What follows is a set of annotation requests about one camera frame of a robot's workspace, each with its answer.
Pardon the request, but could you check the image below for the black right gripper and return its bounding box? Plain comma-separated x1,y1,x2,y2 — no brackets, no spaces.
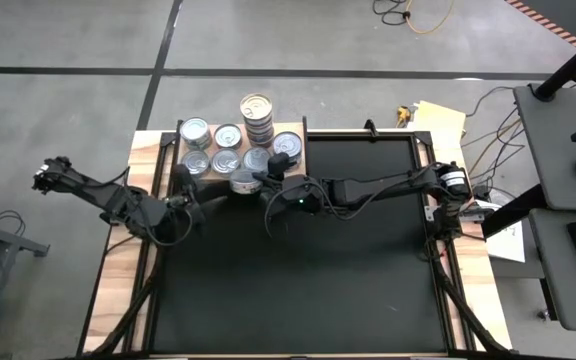
251,171,328,215

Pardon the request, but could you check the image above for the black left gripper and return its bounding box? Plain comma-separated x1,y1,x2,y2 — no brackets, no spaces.
165,188,230,226

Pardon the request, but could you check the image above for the teal labelled seafood can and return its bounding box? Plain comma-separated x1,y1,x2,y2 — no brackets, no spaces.
242,145,273,174

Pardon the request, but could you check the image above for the teal rimmed seafood can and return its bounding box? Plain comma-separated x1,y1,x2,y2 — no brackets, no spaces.
181,148,212,177

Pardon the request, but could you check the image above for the green albacore tuna can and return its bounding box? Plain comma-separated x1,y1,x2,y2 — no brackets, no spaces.
210,147,242,176

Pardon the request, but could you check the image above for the blue rimmed seafood can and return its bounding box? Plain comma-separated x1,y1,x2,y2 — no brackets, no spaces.
272,130,304,164

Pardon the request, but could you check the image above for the yellow paper sheet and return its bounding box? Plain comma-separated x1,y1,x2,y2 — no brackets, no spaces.
411,99,468,135

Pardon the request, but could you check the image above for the grey metal stand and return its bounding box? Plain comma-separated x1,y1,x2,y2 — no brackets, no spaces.
0,202,50,360

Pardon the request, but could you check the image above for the black diagonal rig beam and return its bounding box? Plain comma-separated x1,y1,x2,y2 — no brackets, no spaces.
480,182,552,240

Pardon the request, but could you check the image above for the white paper sheet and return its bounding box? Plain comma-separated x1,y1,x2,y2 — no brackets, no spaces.
485,219,527,265

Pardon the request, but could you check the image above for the grey desk top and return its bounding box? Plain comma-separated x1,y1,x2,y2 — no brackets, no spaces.
527,207,576,332
512,83,576,211

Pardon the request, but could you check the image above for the black rig pole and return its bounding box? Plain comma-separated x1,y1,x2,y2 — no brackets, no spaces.
532,27,576,101

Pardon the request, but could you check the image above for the striped hazard tape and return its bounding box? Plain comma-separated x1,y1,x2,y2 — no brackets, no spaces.
503,0,576,50

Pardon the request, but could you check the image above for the wooden shelf black frame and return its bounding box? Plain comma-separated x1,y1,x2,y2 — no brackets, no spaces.
171,115,312,200

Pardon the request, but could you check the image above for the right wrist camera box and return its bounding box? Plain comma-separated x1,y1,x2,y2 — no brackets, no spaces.
266,152,292,182

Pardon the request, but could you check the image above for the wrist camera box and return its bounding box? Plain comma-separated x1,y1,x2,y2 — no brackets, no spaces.
173,164,195,190
266,152,292,182

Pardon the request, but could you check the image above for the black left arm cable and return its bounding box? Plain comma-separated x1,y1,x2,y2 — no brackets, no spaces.
117,167,195,247

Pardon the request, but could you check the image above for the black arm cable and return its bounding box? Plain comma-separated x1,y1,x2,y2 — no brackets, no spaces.
117,167,195,247
262,187,349,239

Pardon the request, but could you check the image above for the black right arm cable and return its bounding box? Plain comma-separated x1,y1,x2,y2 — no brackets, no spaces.
262,187,349,239

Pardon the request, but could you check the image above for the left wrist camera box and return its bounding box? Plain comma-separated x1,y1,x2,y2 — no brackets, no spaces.
173,164,195,190

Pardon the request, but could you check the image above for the yellow cable connector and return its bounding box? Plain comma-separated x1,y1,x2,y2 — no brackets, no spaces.
395,104,413,129

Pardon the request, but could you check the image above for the black table frame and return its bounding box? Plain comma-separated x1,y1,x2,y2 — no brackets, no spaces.
75,118,517,360

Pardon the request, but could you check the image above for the black floor cable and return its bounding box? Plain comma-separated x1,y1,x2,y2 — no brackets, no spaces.
371,0,412,27

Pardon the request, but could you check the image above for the yellow floor cable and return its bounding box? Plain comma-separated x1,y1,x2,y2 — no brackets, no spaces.
406,0,457,35

